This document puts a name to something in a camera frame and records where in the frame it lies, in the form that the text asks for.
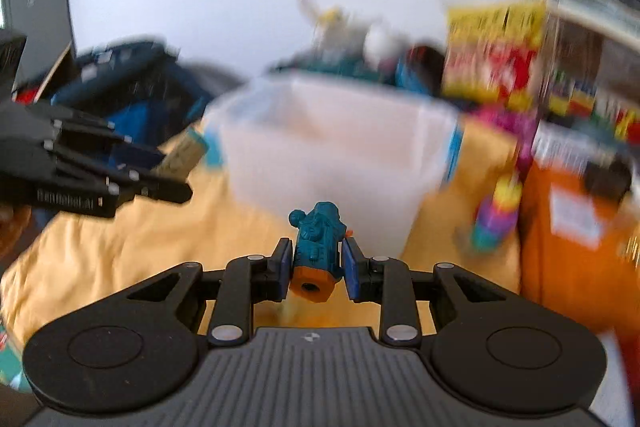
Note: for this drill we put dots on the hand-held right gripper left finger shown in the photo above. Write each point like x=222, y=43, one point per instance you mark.
x=284, y=262

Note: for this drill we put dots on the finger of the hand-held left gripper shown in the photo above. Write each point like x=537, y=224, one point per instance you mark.
x=145, y=157
x=165, y=191

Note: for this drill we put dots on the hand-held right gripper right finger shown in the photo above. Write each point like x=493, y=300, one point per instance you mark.
x=350, y=269

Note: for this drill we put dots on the teal toy train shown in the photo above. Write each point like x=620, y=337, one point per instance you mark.
x=317, y=247

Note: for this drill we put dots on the beige toy block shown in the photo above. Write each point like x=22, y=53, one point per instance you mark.
x=182, y=154

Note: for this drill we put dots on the white plastic bin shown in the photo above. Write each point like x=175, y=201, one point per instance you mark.
x=325, y=147

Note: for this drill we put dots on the blue chair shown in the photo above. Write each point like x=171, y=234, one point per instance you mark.
x=145, y=107

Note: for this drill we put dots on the yellow cloth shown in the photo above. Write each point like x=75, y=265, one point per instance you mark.
x=125, y=257

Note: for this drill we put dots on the grey flat board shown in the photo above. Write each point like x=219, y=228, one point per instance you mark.
x=42, y=22

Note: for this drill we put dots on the green patterned cloth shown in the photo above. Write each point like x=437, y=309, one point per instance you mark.
x=7, y=357

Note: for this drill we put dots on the orange box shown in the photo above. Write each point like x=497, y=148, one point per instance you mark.
x=555, y=277

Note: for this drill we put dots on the clear plastic bag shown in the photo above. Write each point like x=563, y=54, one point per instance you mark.
x=330, y=27

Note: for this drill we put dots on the white ball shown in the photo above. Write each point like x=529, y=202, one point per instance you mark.
x=380, y=44

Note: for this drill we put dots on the white paper card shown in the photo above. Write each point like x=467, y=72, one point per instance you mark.
x=575, y=217

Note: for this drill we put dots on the yellow red snack bag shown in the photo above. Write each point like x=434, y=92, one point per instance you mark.
x=490, y=57

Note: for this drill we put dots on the black rounded object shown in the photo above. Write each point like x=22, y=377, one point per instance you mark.
x=607, y=179

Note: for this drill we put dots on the shelf with colourful items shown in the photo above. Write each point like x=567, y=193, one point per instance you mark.
x=590, y=17

